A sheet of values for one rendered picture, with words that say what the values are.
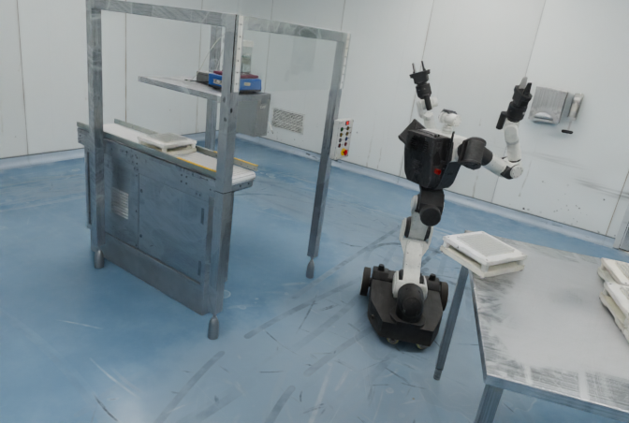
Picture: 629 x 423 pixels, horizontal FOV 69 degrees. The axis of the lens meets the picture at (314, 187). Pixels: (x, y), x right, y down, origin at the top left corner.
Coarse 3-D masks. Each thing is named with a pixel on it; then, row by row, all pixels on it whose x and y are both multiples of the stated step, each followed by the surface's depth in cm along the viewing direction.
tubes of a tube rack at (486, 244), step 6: (462, 240) 193; (468, 240) 193; (474, 240) 193; (480, 240) 194; (486, 240) 196; (480, 246) 188; (486, 246) 189; (492, 246) 189; (498, 246) 191; (504, 246) 191; (486, 252) 183
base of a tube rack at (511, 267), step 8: (440, 248) 198; (448, 248) 195; (456, 256) 190; (464, 256) 189; (464, 264) 186; (472, 264) 183; (504, 264) 187; (512, 264) 188; (480, 272) 179; (488, 272) 179; (496, 272) 181; (504, 272) 184
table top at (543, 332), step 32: (544, 256) 207; (576, 256) 211; (480, 288) 170; (512, 288) 173; (544, 288) 177; (576, 288) 180; (480, 320) 150; (512, 320) 152; (544, 320) 155; (576, 320) 157; (608, 320) 160; (480, 352) 137; (512, 352) 135; (544, 352) 137; (576, 352) 139; (608, 352) 142; (512, 384) 123; (544, 384) 124; (576, 384) 125; (608, 384) 127; (608, 416) 119
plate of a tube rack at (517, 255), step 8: (472, 232) 204; (480, 232) 205; (448, 240) 193; (456, 240) 193; (464, 248) 186; (512, 248) 192; (472, 256) 182; (480, 256) 180; (488, 256) 181; (496, 256) 182; (504, 256) 183; (512, 256) 184; (520, 256) 186; (488, 264) 177; (496, 264) 179
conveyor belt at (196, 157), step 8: (104, 128) 305; (112, 128) 308; (120, 128) 310; (128, 128) 313; (120, 136) 292; (128, 136) 295; (136, 136) 297; (144, 152) 268; (192, 160) 262; (200, 160) 264; (208, 160) 266; (216, 160) 268; (240, 168) 258; (232, 176) 244; (240, 176) 247; (248, 176) 252; (232, 184) 243
